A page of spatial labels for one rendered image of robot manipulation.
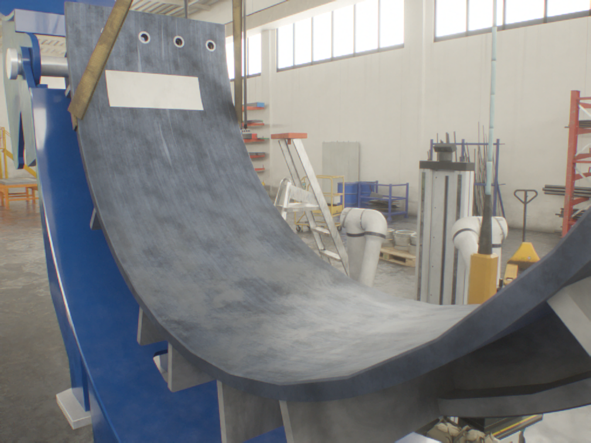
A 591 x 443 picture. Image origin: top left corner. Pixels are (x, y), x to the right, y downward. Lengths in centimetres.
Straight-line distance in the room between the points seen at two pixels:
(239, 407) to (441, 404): 45
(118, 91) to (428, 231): 173
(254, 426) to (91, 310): 91
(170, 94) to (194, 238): 68
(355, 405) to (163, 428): 76
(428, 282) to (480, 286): 112
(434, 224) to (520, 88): 996
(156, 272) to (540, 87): 1141
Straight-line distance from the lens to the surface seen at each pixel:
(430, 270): 284
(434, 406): 117
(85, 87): 191
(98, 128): 191
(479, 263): 174
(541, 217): 1231
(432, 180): 276
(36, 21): 256
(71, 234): 203
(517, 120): 1254
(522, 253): 821
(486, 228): 173
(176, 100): 209
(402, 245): 846
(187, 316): 132
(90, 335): 183
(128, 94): 202
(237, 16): 207
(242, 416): 115
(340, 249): 431
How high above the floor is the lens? 184
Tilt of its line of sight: 8 degrees down
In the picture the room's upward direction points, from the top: straight up
